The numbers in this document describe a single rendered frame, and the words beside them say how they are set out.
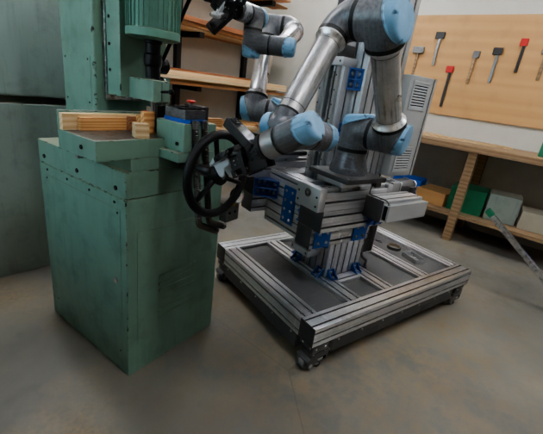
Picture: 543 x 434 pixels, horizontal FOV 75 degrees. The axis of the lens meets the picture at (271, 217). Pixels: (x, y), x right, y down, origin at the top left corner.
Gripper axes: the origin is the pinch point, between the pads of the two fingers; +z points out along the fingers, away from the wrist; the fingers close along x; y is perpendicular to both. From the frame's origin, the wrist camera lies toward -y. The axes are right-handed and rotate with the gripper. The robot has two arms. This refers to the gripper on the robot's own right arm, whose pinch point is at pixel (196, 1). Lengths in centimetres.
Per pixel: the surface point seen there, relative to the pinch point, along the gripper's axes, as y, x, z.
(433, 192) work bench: -52, 96, -260
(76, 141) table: -38, 26, 43
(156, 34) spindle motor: -10.3, 8.2, 16.8
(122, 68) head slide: -29.0, 1.7, 18.3
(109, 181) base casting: -47, 35, 34
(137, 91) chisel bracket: -32.0, 9.6, 15.8
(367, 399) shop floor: -60, 147, -21
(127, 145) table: -32, 34, 33
